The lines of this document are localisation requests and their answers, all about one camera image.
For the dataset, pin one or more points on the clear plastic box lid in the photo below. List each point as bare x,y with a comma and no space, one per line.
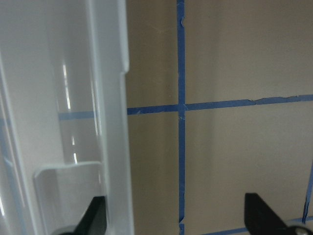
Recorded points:
63,115

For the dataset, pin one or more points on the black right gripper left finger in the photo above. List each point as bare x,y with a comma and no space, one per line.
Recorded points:
94,221

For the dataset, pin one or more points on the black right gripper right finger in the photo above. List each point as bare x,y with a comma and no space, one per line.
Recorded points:
260,219

